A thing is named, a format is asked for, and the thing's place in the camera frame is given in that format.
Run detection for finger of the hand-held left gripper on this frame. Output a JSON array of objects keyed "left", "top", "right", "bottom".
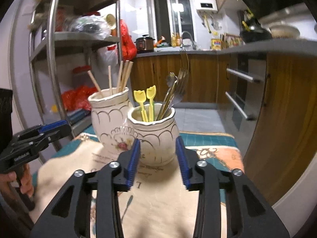
[
  {"left": 15, "top": 120, "right": 71, "bottom": 140},
  {"left": 11, "top": 131, "right": 71, "bottom": 154}
]

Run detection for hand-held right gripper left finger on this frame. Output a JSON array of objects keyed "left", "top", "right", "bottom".
[{"left": 29, "top": 138, "right": 141, "bottom": 238}]

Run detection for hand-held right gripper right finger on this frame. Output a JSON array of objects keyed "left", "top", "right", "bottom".
[{"left": 175, "top": 137, "right": 290, "bottom": 238}]

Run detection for white floral ceramic utensil holder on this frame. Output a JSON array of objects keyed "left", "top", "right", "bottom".
[{"left": 88, "top": 87, "right": 179, "bottom": 166}]

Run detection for yellow-green plastic chopsticks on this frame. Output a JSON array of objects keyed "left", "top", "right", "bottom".
[{"left": 134, "top": 90, "right": 149, "bottom": 122}]

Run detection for silver fork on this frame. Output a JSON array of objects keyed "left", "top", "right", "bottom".
[{"left": 162, "top": 78, "right": 186, "bottom": 119}]

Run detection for yellow tulip fruit pick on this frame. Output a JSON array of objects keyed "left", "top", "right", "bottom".
[{"left": 146, "top": 85, "right": 156, "bottom": 122}]

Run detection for bundle of wooden chopsticks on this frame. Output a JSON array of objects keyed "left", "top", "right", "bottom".
[{"left": 87, "top": 60, "right": 134, "bottom": 97}]

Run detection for flower-handled metal spoon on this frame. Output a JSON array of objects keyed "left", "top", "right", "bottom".
[{"left": 156, "top": 72, "right": 177, "bottom": 119}]

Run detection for gold fork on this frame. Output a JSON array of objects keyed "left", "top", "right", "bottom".
[{"left": 163, "top": 49, "right": 191, "bottom": 114}]

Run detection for person's left hand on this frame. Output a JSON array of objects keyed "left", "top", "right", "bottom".
[{"left": 0, "top": 165, "right": 34, "bottom": 199}]

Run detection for pale blue tray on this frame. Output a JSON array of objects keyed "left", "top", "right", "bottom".
[{"left": 67, "top": 109, "right": 91, "bottom": 127}]

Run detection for crumpled red plastic bag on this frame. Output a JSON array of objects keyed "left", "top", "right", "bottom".
[{"left": 61, "top": 85, "right": 98, "bottom": 112}]

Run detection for printed quilted tablecloth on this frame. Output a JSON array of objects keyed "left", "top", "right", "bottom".
[{"left": 32, "top": 126, "right": 245, "bottom": 238}]

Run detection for red lidded container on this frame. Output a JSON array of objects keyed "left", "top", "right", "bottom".
[{"left": 72, "top": 66, "right": 92, "bottom": 75}]

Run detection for white plastic bag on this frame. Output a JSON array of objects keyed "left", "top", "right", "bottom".
[{"left": 96, "top": 45, "right": 119, "bottom": 80}]

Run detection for built-in steel oven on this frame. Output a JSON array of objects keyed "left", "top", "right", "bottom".
[{"left": 224, "top": 52, "right": 266, "bottom": 132}]

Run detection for metal shelf rack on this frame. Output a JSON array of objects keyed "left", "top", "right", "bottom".
[{"left": 10, "top": 0, "right": 124, "bottom": 152}]

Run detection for clear plastic bag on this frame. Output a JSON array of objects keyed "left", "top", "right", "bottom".
[{"left": 63, "top": 15, "right": 112, "bottom": 40}]

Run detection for hanging red plastic bag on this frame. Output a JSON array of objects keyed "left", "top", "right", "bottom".
[{"left": 119, "top": 19, "right": 137, "bottom": 60}]

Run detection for wooden base cabinets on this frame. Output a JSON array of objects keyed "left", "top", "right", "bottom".
[{"left": 130, "top": 52, "right": 317, "bottom": 206}]

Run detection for brown pressure cooker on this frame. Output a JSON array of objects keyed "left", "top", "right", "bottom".
[{"left": 134, "top": 35, "right": 156, "bottom": 54}]

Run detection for curved metal faucet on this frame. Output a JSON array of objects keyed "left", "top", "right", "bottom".
[{"left": 181, "top": 31, "right": 197, "bottom": 50}]

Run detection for yellow oil bottle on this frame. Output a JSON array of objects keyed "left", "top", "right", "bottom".
[{"left": 210, "top": 36, "right": 222, "bottom": 50}]

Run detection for grey kitchen countertop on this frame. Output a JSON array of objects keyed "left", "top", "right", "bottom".
[{"left": 135, "top": 38, "right": 317, "bottom": 60}]

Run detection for black wok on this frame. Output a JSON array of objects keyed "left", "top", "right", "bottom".
[{"left": 240, "top": 21, "right": 273, "bottom": 44}]

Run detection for kitchen window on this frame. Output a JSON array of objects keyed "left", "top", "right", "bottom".
[{"left": 149, "top": 0, "right": 196, "bottom": 46}]

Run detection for white ceramic casserole pot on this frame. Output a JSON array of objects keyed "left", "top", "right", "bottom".
[{"left": 269, "top": 22, "right": 301, "bottom": 39}]

